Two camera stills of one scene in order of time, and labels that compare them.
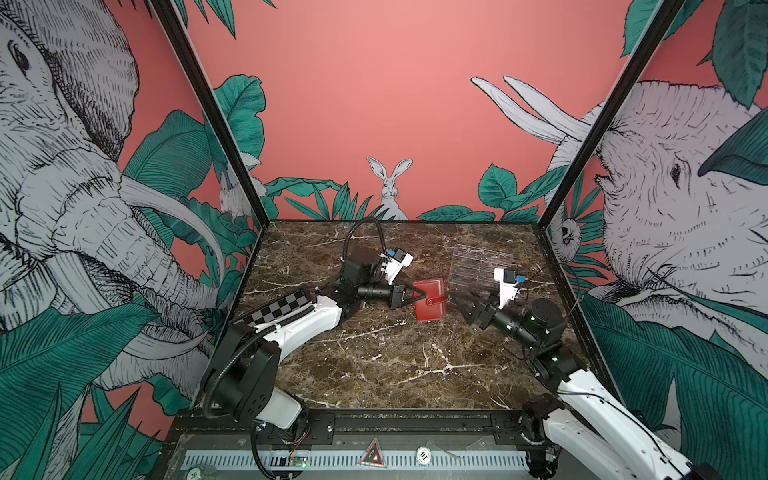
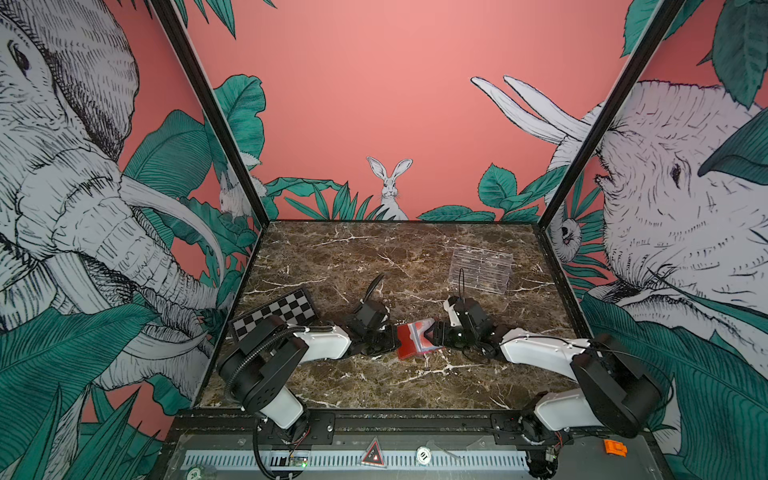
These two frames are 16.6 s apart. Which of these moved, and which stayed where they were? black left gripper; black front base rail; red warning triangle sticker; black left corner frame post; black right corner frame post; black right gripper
Moved: black right gripper; black left gripper
Stayed: black right corner frame post; black front base rail; red warning triangle sticker; black left corner frame post
